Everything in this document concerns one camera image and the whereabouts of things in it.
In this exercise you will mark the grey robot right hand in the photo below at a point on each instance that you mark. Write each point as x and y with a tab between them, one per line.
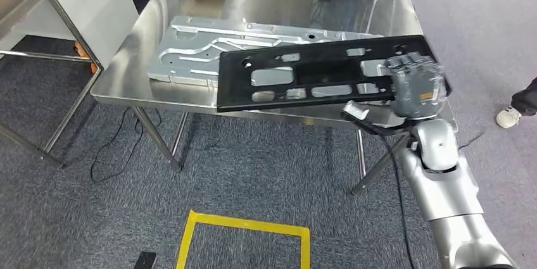
417	89

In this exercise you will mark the black plastic plate holder part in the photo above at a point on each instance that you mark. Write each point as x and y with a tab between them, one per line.
235	82

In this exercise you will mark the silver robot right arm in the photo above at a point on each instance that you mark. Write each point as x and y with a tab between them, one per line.
444	191

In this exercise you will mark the stainless steel workbench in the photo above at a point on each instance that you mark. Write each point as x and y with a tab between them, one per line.
272	3

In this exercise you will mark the black robot body part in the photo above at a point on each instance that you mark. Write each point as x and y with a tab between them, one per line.
144	261

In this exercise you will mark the person's white shoe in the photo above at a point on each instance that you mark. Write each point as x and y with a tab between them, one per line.
508	118

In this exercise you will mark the person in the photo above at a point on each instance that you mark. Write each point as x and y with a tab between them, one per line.
526	99

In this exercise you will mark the yellow floor tape square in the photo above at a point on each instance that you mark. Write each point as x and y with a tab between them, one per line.
251	225

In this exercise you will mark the stamped sheet metal panel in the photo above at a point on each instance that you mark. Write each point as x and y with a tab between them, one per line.
189	49

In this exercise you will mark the white cabinet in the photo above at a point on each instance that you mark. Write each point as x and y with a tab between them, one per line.
96	7

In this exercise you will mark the orange object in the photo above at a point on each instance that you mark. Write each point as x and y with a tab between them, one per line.
84	55

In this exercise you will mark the stainless steel table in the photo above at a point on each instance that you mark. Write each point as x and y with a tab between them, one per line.
21	7

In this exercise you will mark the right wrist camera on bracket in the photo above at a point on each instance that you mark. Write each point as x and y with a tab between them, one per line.
356	111

